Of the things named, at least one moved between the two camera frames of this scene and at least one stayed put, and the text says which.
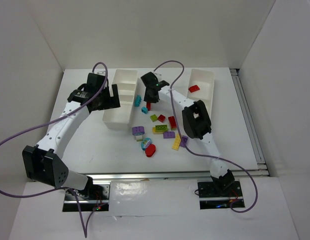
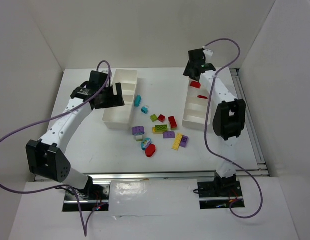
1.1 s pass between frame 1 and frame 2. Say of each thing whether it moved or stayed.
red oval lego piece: stayed
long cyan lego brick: stayed
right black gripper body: moved
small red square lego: stayed
